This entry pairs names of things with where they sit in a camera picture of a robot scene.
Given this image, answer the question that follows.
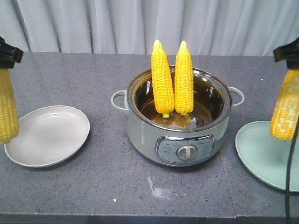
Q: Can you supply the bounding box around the beige round plate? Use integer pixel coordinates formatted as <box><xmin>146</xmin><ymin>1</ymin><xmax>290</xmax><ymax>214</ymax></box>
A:
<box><xmin>4</xmin><ymin>105</ymin><xmax>90</xmax><ymax>168</ymax></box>

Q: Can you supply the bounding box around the white pleated curtain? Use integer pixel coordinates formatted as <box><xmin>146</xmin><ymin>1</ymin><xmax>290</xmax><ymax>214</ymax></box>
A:
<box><xmin>0</xmin><ymin>0</ymin><xmax>299</xmax><ymax>56</ymax></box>

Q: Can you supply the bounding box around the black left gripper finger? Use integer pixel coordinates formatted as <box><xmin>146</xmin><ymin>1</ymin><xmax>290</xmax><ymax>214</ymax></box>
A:
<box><xmin>0</xmin><ymin>37</ymin><xmax>23</xmax><ymax>69</ymax></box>

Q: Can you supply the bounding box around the pale yellow corn cob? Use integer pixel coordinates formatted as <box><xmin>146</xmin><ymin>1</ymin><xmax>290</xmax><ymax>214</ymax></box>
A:
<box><xmin>270</xmin><ymin>69</ymin><xmax>299</xmax><ymax>141</ymax></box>

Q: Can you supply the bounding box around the pale green round plate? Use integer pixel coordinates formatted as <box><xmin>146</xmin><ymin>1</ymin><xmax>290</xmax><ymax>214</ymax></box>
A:
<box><xmin>235</xmin><ymin>121</ymin><xmax>292</xmax><ymax>190</ymax></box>

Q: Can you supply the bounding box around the pale green electric cooking pot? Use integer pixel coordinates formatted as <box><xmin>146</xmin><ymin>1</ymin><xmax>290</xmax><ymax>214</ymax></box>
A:
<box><xmin>113</xmin><ymin>68</ymin><xmax>245</xmax><ymax>167</ymax></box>

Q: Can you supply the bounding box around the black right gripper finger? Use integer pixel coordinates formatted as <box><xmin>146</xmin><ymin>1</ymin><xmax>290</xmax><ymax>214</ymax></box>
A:
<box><xmin>273</xmin><ymin>37</ymin><xmax>299</xmax><ymax>70</ymax></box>

